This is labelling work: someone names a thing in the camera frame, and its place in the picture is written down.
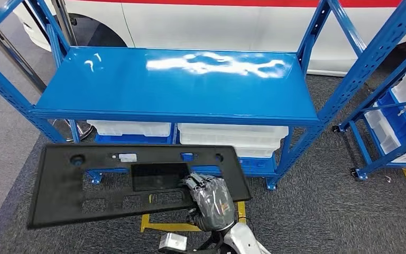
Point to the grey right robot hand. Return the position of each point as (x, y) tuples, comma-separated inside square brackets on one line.
[(211, 203)]

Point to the black plastic plate frame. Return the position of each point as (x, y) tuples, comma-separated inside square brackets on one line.
[(59, 196)]

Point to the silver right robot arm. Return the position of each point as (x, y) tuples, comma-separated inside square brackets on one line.
[(245, 242)]

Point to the blue metal shelf rack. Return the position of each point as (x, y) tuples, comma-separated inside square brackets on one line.
[(360, 147), (154, 87)]

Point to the wide blue plastic bin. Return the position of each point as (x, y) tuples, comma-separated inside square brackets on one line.
[(257, 166)]

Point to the wide white plastic bin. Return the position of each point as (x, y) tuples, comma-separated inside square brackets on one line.
[(255, 151), (231, 133)]

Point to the small white floor scrap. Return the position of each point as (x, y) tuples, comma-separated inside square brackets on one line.
[(388, 178)]

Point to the white car with red stripe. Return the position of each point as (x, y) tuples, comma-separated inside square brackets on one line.
[(224, 24)]

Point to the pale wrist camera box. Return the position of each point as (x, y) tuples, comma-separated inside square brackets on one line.
[(172, 242)]

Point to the chrome stanchion post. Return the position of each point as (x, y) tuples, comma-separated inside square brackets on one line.
[(14, 59), (64, 21)]

